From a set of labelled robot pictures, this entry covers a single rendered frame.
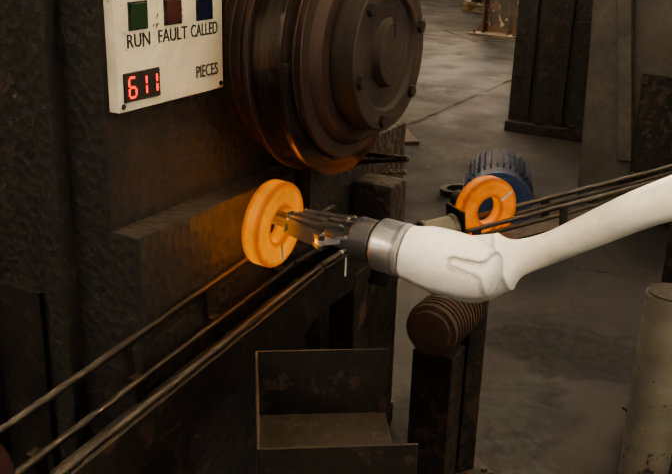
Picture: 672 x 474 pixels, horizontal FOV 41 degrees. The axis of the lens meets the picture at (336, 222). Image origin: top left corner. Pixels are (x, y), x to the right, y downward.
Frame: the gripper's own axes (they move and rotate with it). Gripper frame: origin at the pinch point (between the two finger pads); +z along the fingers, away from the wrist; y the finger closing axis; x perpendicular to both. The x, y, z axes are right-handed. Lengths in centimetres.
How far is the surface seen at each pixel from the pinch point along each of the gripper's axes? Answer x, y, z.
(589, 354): -83, 144, -33
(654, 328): -37, 78, -58
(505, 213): -14, 67, -21
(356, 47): 30.2, 6.9, -10.0
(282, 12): 35.5, -1.8, -0.7
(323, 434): -22.6, -23.4, -25.4
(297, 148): 12.2, 2.4, -2.5
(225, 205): 1.7, -5.4, 6.8
